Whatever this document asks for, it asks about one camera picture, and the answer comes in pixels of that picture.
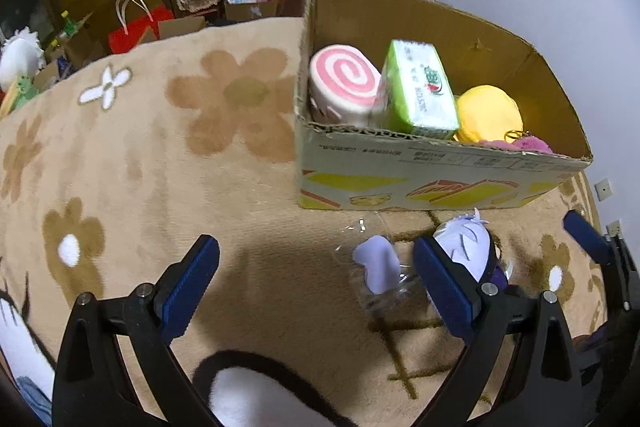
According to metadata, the pink swirl roll plush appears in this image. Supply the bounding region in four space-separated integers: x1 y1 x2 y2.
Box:
307 45 383 126

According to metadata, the clear plastic bag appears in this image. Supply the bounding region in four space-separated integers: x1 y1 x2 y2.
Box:
334 212 428 320

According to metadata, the flat cardboard piece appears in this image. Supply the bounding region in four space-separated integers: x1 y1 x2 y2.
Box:
140 16 207 44

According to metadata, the green bottle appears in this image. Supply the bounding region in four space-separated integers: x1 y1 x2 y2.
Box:
59 10 81 36

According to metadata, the small open cardboard box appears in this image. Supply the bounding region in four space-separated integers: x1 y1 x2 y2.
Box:
224 0 281 22

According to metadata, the cardboard box with bottles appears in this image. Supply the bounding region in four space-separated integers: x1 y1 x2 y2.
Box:
44 11 107 70

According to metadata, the printed cardboard box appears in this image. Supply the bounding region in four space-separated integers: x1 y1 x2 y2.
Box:
293 0 594 212

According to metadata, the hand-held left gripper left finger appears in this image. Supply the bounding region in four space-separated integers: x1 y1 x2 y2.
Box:
51 234 222 427

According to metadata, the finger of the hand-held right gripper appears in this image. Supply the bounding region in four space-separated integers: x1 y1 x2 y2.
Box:
563 209 635 313

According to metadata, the white frilled plush toy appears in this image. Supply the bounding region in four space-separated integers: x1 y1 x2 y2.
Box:
0 28 47 94

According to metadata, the green tissue pack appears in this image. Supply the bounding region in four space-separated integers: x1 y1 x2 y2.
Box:
370 39 462 140

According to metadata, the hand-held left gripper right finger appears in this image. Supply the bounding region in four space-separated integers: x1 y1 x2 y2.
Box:
413 234 585 427

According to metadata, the red gift bag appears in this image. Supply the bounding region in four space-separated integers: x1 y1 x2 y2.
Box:
108 0 177 56

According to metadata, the green frog toy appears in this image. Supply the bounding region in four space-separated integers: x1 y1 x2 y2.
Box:
4 76 41 110

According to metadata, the beige flower print blanket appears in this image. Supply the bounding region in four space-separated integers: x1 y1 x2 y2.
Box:
0 14 610 427

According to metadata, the yellow round plush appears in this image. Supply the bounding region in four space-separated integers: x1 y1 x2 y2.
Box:
454 85 525 144

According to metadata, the pink plush toy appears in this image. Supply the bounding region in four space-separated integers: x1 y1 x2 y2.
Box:
477 129 555 154

